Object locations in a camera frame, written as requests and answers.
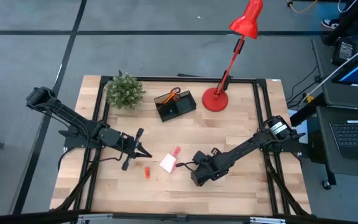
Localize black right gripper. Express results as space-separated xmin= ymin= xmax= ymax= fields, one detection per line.
xmin=175 ymin=147 xmax=229 ymax=187

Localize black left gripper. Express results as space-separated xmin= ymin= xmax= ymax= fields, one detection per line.
xmin=112 ymin=128 xmax=153 ymax=171

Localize yellow pencil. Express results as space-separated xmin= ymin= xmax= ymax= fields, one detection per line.
xmin=162 ymin=88 xmax=178 ymax=105

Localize scissors with red-black handles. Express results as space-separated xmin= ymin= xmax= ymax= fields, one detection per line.
xmin=166 ymin=86 xmax=181 ymax=103

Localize black mesh desk organizer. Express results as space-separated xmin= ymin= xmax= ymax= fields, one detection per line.
xmin=153 ymin=89 xmax=198 ymax=123

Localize pink sticky note pad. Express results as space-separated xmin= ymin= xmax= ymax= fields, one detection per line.
xmin=158 ymin=152 xmax=178 ymax=174

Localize potted green plant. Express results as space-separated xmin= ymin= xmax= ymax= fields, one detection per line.
xmin=104 ymin=72 xmax=147 ymax=110

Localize red desk lamp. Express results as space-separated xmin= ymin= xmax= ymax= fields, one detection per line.
xmin=201 ymin=0 xmax=264 ymax=113

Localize laptop computer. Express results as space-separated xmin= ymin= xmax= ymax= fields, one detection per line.
xmin=315 ymin=105 xmax=358 ymax=187

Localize black desk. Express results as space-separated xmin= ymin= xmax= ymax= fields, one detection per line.
xmin=311 ymin=36 xmax=358 ymax=111

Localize black power adapter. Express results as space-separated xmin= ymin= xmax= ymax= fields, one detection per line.
xmin=332 ymin=37 xmax=358 ymax=65

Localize person's shoe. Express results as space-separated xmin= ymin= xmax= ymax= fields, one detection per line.
xmin=321 ymin=18 xmax=342 ymax=30

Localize silver bracket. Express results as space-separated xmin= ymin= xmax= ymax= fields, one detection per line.
xmin=249 ymin=217 xmax=287 ymax=224
xmin=76 ymin=213 xmax=114 ymax=224

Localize black aluminium table frame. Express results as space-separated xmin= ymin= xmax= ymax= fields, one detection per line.
xmin=50 ymin=75 xmax=312 ymax=218

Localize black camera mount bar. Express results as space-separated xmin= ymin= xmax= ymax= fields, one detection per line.
xmin=0 ymin=210 xmax=358 ymax=224

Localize black floor cable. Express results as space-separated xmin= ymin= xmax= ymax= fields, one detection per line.
xmin=285 ymin=65 xmax=321 ymax=108

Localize white cord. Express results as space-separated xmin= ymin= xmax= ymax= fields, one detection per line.
xmin=300 ymin=39 xmax=358 ymax=103

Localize yellow cable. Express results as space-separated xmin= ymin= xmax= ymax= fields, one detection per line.
xmin=285 ymin=0 xmax=319 ymax=14

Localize white cable loop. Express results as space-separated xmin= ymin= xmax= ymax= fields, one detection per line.
xmin=336 ymin=0 xmax=358 ymax=14

